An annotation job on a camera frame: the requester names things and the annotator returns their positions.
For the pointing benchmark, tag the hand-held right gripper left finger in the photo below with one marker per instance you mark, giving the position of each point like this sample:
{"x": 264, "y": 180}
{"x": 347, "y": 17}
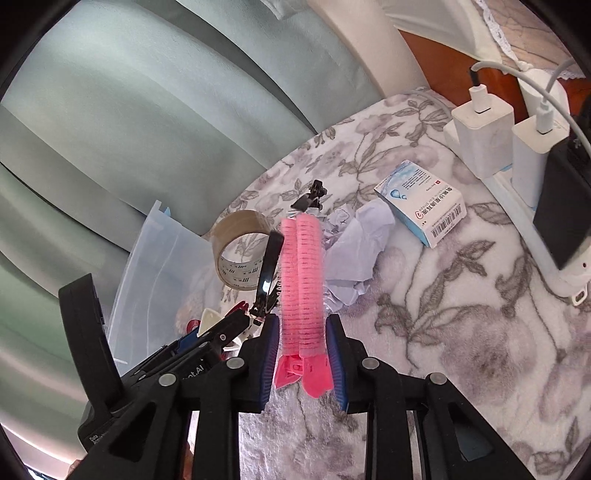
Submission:
{"x": 270, "y": 355}

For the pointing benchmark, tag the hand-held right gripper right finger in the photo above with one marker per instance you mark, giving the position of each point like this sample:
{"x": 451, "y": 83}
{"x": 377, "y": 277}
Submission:
{"x": 336, "y": 364}

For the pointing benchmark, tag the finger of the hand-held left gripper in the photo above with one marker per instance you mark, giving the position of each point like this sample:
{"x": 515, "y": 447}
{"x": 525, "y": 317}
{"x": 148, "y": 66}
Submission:
{"x": 184, "y": 345}
{"x": 231, "y": 330}

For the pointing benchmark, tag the red hair claw clip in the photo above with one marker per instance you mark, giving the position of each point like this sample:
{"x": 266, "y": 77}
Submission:
{"x": 240, "y": 306}

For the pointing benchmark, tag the clear plastic storage container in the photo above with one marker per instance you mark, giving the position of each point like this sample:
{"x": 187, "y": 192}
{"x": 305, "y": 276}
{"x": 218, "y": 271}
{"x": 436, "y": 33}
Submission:
{"x": 152, "y": 277}

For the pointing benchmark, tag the pink hair roller clip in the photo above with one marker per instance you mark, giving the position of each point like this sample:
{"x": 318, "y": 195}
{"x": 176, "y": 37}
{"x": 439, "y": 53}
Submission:
{"x": 302, "y": 286}

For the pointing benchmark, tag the long black hair clip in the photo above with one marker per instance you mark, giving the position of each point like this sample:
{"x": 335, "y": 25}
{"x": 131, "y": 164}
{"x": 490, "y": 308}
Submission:
{"x": 270, "y": 263}

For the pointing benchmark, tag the white paper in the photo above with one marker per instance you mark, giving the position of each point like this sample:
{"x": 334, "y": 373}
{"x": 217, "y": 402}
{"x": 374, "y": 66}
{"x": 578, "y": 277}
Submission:
{"x": 360, "y": 249}

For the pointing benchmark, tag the brown packing tape roll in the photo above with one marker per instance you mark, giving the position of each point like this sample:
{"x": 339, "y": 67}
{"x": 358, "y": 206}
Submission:
{"x": 231, "y": 226}

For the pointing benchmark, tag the small blue white box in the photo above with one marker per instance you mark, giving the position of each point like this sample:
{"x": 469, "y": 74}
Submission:
{"x": 415, "y": 203}

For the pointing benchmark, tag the pale green curtain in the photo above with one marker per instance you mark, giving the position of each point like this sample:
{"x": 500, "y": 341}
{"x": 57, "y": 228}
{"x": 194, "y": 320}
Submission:
{"x": 138, "y": 115}

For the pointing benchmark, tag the white power strip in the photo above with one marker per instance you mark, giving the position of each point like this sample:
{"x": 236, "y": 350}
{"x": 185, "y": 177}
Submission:
{"x": 568, "y": 282}

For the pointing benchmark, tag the white charger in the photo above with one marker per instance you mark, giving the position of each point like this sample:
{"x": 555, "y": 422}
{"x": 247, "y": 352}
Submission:
{"x": 531, "y": 157}
{"x": 485, "y": 134}

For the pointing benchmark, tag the black charger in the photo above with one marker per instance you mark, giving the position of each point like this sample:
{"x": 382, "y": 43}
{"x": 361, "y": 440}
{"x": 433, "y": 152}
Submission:
{"x": 563, "y": 198}

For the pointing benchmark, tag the white plug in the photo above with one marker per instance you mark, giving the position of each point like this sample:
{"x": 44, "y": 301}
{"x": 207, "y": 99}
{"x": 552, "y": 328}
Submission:
{"x": 535, "y": 92}

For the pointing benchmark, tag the white headboard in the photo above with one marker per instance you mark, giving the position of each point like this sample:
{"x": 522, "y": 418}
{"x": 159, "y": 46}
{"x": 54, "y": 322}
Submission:
{"x": 438, "y": 23}

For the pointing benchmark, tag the beige quilted lace cover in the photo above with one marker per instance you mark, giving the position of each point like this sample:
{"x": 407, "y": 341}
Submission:
{"x": 521, "y": 27}

